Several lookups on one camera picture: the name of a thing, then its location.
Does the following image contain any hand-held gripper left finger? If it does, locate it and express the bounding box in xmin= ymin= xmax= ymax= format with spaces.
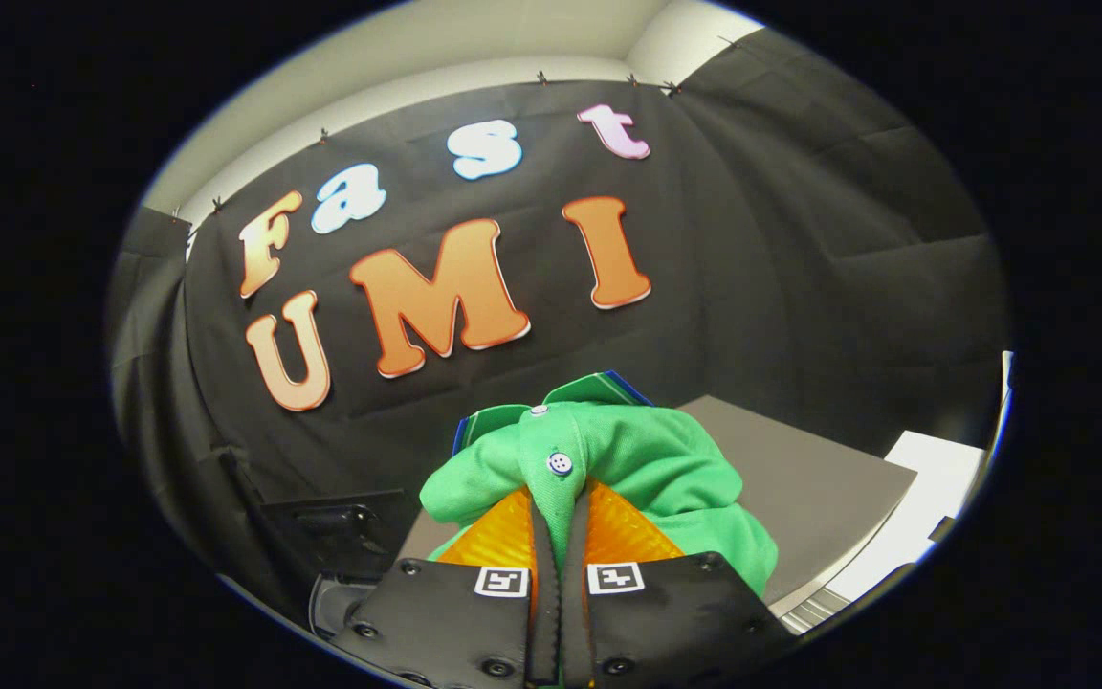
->
xmin=329 ymin=483 xmax=563 ymax=689

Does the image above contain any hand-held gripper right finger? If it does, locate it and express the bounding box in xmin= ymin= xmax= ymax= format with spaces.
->
xmin=561 ymin=478 xmax=798 ymax=689

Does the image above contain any green polo shirt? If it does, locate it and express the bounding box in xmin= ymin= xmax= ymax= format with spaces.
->
xmin=419 ymin=370 xmax=780 ymax=599

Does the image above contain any black backdrop cloth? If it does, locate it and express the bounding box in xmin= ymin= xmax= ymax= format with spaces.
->
xmin=109 ymin=29 xmax=1009 ymax=623

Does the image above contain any row of black cloth clips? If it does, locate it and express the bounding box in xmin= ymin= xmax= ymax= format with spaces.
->
xmin=210 ymin=36 xmax=736 ymax=211

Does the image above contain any ribbed silver ring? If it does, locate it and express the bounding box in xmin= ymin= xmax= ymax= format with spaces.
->
xmin=781 ymin=586 xmax=853 ymax=634

